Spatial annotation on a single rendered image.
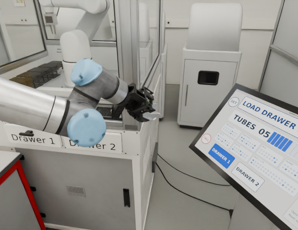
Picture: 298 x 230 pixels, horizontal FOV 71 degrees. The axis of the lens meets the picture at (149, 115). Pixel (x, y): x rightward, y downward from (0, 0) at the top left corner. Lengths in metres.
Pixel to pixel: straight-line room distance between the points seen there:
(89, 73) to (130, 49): 0.32
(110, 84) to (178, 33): 3.45
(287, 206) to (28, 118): 0.64
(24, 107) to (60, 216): 1.31
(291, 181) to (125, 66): 0.66
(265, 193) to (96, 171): 0.84
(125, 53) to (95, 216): 1.07
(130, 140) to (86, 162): 0.31
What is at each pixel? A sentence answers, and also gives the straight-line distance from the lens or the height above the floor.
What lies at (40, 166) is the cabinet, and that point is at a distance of 1.39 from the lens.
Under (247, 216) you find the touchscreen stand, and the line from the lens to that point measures 0.95.
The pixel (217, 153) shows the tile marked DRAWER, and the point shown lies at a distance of 0.79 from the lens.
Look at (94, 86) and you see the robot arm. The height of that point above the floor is 1.28.
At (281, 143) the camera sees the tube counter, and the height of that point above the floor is 1.11.
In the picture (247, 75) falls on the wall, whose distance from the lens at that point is 4.28.
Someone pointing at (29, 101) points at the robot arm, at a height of 1.32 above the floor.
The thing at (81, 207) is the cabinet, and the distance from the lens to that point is 1.52.
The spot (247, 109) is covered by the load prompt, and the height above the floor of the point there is 1.14.
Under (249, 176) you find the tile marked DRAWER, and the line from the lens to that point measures 0.73.
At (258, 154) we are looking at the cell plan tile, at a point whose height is 1.06.
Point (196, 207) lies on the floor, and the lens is 1.90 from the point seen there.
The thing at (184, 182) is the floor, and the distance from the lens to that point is 2.06.
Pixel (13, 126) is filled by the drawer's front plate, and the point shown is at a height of 0.92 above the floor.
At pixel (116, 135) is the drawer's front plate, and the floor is 0.93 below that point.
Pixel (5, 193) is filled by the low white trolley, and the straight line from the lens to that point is 1.35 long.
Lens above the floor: 1.48
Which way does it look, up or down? 29 degrees down
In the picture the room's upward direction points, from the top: straight up
